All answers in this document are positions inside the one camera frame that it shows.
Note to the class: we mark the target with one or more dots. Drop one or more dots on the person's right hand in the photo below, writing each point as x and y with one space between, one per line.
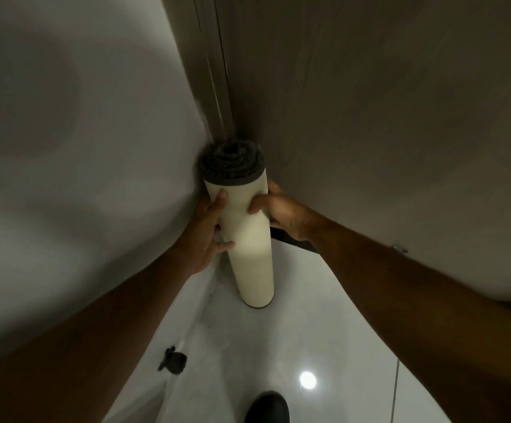
288 213

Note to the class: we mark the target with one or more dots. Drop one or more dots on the person's left hand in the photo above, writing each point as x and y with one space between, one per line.
196 244

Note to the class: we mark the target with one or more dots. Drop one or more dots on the person's left thumb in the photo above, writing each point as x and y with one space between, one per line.
224 247

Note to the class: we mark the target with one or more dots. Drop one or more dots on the person's right thumb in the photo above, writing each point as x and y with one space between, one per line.
259 204

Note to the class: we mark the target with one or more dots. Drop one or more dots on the cream mat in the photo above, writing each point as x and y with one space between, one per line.
246 242

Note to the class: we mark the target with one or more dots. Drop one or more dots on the person's left forearm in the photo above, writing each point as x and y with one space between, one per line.
79 348

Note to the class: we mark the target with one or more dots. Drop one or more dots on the person's right forearm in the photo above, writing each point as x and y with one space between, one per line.
436 317

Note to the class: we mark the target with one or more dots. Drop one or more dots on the black floor door stop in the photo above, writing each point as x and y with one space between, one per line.
174 361

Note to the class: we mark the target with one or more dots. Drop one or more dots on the small metal door fitting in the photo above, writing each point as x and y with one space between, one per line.
399 249

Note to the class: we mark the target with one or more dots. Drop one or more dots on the brown wooden door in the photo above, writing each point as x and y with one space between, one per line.
392 127

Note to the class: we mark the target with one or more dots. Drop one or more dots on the person's black shoe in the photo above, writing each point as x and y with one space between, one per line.
267 409

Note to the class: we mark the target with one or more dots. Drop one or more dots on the grey door frame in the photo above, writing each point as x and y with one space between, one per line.
213 61

